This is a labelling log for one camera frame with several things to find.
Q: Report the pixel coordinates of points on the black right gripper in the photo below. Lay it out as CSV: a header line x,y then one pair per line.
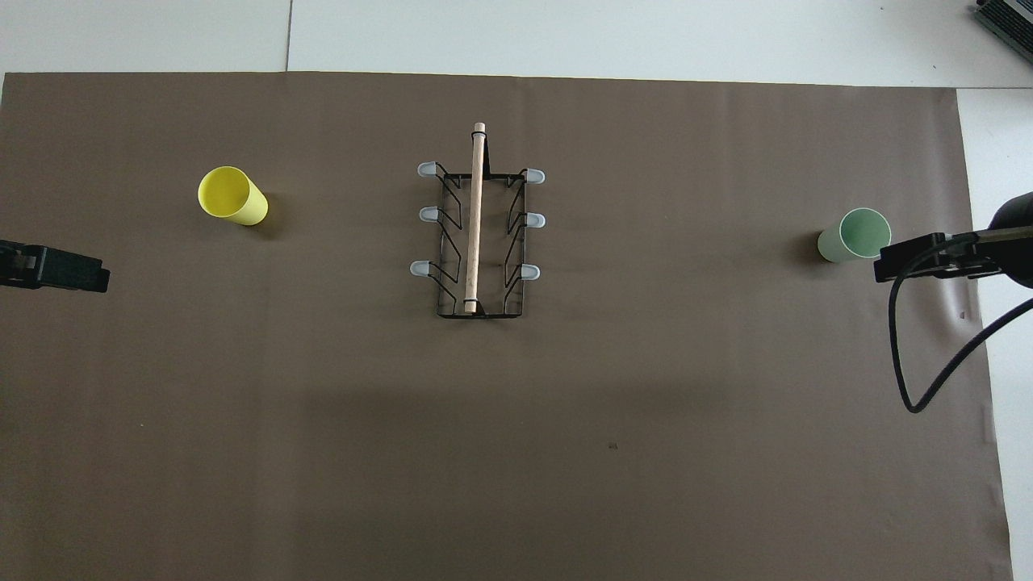
x,y
1018,242

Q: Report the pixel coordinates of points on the pale green plastic cup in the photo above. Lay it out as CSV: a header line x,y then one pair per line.
x,y
859,234

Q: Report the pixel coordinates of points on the yellow plastic cup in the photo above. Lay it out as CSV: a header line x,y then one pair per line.
x,y
230,198

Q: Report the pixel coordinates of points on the grey finned device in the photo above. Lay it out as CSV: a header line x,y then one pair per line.
x,y
1007,24

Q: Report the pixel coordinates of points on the brown paper table mat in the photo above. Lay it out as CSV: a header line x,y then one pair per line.
x,y
403,452

